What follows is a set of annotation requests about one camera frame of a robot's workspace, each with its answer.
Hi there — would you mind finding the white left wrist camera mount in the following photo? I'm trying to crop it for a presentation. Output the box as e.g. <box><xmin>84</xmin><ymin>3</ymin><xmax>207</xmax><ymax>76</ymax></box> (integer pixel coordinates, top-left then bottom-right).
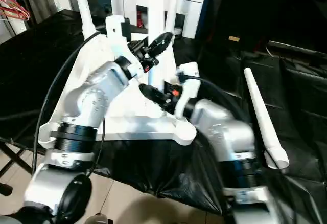
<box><xmin>104</xmin><ymin>15</ymin><xmax>129</xmax><ymax>57</ymax></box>

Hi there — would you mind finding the black metal stand leg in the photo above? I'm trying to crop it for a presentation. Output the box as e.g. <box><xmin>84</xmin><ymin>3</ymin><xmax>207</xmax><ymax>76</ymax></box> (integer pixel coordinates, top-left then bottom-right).
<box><xmin>0</xmin><ymin>136</ymin><xmax>32</xmax><ymax>195</ymax></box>

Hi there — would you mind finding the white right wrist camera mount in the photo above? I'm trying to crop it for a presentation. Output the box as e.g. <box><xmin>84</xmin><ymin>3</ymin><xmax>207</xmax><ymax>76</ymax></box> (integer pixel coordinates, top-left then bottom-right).
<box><xmin>175</xmin><ymin>62</ymin><xmax>201</xmax><ymax>119</ymax></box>

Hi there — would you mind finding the black furniture with yellow label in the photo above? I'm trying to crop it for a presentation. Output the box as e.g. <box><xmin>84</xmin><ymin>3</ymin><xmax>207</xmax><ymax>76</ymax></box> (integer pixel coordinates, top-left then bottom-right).
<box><xmin>197</xmin><ymin>0</ymin><xmax>327</xmax><ymax>51</ymax></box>

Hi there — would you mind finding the red patterned object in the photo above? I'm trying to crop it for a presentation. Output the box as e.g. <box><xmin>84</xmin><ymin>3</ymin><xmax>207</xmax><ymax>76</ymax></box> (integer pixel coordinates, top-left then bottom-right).
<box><xmin>0</xmin><ymin>0</ymin><xmax>31</xmax><ymax>22</ymax></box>

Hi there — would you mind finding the white plastic table top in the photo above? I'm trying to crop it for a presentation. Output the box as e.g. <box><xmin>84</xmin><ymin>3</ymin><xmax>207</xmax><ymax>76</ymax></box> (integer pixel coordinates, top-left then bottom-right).
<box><xmin>38</xmin><ymin>30</ymin><xmax>198</xmax><ymax>151</ymax></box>

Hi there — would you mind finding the black work mat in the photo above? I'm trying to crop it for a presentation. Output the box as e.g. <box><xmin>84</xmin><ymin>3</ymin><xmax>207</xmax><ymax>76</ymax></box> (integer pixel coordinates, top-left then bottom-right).
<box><xmin>0</xmin><ymin>8</ymin><xmax>327</xmax><ymax>222</ymax></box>

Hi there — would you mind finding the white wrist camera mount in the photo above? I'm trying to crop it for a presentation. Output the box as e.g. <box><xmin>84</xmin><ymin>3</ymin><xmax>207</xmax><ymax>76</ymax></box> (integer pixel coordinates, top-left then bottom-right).
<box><xmin>175</xmin><ymin>62</ymin><xmax>201</xmax><ymax>119</ymax></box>
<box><xmin>104</xmin><ymin>15</ymin><xmax>129</xmax><ymax>57</ymax></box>

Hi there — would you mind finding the black left robot foot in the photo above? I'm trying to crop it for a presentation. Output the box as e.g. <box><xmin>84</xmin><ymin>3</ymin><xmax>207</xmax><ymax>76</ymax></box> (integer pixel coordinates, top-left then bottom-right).
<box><xmin>86</xmin><ymin>213</ymin><xmax>111</xmax><ymax>224</ymax></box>

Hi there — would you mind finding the white plastic table leg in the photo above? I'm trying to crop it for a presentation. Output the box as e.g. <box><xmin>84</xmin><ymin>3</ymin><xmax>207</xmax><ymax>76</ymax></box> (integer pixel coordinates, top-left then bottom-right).
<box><xmin>147</xmin><ymin>0</ymin><xmax>168</xmax><ymax>96</ymax></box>
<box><xmin>167</xmin><ymin>0</ymin><xmax>181</xmax><ymax>36</ymax></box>
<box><xmin>74</xmin><ymin>0</ymin><xmax>97</xmax><ymax>40</ymax></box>
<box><xmin>243</xmin><ymin>68</ymin><xmax>291</xmax><ymax>170</ymax></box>

